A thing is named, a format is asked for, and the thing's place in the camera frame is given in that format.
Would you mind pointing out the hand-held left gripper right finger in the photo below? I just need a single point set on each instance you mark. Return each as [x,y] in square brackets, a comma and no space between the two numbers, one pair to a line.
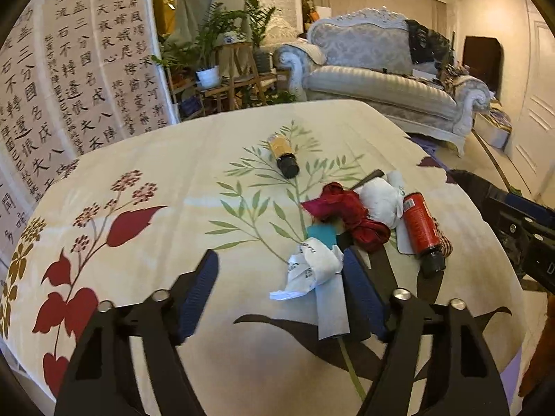
[360,286]

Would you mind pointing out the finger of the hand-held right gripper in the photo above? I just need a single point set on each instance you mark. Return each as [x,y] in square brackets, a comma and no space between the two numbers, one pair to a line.
[468,180]
[527,206]

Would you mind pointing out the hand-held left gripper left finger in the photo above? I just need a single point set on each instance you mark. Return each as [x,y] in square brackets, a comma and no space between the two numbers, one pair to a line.
[199,286]

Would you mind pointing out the white printed paper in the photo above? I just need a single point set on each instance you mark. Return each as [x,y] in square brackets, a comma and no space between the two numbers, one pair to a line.
[316,264]

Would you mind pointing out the yellow bottle with black cap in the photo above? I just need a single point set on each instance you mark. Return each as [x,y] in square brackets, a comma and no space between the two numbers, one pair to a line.
[279,147]

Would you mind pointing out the grey paper strip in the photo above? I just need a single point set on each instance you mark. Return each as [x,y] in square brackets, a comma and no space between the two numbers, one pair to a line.
[331,312]

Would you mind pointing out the white box with patterned cloth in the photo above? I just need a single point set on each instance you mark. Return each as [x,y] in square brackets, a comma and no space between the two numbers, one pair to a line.
[494,125]

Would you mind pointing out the white paper tag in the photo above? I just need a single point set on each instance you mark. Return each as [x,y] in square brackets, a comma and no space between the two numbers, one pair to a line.
[403,242]

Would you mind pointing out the teal card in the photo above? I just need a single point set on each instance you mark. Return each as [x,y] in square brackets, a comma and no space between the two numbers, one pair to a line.
[323,236]

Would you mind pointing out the brown patterned wrapper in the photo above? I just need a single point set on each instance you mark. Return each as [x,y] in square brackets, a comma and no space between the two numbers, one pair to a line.
[445,242]

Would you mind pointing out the red bottle with black cap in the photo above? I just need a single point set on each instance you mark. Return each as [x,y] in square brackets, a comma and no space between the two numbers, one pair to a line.
[418,225]

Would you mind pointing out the crumpled red cloth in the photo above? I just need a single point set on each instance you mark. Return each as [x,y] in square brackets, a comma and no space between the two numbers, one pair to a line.
[342,206]

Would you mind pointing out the crumpled white tissue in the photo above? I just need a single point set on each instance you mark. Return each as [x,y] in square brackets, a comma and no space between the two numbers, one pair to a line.
[381,201]

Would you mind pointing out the patterned dark blanket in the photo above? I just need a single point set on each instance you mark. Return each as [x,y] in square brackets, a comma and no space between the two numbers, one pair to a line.
[455,76]

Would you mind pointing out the floral cream tablecloth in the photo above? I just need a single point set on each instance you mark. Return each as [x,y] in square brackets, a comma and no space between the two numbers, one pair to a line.
[173,182]

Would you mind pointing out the white panelled door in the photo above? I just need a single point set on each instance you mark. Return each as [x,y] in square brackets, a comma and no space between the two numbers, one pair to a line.
[533,95]

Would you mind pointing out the dark wooden cabinet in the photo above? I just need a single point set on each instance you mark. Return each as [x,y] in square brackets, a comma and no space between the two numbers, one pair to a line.
[481,67]

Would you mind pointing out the ornate grey sofa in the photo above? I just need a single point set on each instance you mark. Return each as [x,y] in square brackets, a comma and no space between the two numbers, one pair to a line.
[368,82]

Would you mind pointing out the black cloth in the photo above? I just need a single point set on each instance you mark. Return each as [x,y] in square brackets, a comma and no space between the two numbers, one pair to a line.
[427,41]

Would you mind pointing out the green plant in white pot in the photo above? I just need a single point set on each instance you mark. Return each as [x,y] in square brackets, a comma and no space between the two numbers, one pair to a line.
[207,76]

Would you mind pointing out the wooden plant stand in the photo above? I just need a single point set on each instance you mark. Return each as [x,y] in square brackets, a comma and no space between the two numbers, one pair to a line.
[236,78]

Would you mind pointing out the grey flower pot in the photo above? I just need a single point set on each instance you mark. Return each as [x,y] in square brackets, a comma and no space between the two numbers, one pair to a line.
[262,60]

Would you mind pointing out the cream ornate armchair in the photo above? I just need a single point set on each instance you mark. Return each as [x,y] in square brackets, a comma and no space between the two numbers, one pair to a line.
[282,32]

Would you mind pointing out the blue white porcelain pot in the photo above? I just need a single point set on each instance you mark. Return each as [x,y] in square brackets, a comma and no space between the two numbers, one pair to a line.
[233,38]

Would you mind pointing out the calligraphy paper screen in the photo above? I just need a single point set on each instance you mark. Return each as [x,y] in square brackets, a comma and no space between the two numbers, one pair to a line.
[65,73]

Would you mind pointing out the tall green leafy plant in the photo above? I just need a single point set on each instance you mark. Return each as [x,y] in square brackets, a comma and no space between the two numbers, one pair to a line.
[260,17]

